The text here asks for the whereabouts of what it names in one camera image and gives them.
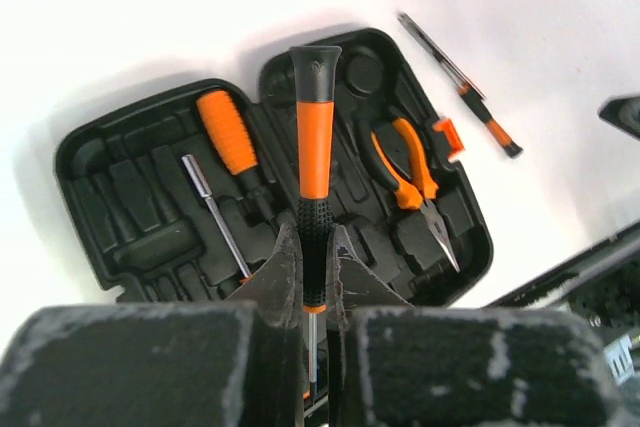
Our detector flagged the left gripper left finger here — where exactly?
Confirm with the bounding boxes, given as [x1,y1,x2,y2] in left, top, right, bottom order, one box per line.
[1,225,303,426]

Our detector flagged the orange handled needle-nose pliers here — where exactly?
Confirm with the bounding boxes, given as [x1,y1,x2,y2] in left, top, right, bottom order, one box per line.
[363,117,461,273]

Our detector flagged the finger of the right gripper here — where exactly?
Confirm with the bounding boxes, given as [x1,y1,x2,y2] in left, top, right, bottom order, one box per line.
[598,94,640,140]

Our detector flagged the black orange handled screwdriver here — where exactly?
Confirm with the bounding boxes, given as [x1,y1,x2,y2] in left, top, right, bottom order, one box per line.
[181,154,252,283]

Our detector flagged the small orange black precision screwdriver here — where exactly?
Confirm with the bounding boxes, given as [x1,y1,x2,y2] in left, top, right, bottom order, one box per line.
[290,45,342,398]

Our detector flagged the black plastic tool case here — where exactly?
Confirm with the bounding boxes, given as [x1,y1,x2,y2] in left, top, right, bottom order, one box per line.
[54,28,493,306]

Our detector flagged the orange grip bit screwdriver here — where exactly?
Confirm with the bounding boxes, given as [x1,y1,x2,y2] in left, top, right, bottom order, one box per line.
[196,90,279,233]

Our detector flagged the aluminium front frame rail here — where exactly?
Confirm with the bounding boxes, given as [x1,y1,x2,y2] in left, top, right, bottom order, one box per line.
[490,223,639,403]

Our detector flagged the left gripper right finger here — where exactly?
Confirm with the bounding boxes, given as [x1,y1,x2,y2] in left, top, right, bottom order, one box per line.
[327,226,639,426]

